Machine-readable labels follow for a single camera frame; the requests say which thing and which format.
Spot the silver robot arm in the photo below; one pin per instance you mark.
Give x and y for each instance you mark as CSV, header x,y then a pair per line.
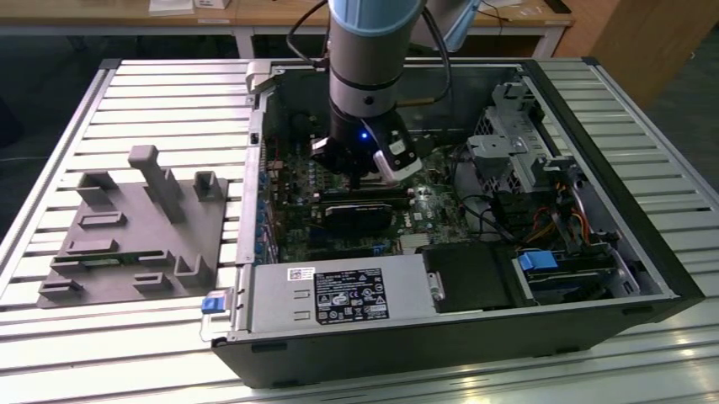
x,y
365,63

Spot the black RAM slot bank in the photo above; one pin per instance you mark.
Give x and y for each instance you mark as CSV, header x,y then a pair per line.
x,y
365,198

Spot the black graphics card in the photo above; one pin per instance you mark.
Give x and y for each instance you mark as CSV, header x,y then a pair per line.
x,y
359,219

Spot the green motherboard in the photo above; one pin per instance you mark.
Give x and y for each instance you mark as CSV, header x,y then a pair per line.
x,y
433,210

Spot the silver chipset heatsink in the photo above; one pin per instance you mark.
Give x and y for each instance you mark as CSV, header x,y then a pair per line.
x,y
415,244

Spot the metal drive cage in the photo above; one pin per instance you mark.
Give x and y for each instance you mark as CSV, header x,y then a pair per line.
x,y
506,147

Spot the grey power supply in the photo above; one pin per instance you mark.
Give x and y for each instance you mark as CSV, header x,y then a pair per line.
x,y
281,294

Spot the black plastic shroud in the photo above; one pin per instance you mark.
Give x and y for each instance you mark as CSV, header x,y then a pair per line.
x,y
471,273

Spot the white box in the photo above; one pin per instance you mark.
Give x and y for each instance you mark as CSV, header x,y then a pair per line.
x,y
213,4
171,7

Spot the blue case latch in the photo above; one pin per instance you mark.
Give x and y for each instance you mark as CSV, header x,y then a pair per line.
x,y
213,305

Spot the grey parts rack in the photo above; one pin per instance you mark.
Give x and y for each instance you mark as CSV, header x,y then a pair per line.
x,y
141,252

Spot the blue disk carrier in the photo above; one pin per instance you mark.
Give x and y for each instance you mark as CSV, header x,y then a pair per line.
x,y
538,262

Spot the black PC case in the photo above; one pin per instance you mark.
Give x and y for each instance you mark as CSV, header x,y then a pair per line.
x,y
394,362

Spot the wooden desk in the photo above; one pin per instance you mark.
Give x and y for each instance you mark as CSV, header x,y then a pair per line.
x,y
113,19

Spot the wooden cabinet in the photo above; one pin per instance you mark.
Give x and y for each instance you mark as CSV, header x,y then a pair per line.
x,y
646,42

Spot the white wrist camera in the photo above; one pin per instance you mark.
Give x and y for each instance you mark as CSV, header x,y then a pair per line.
x,y
401,160

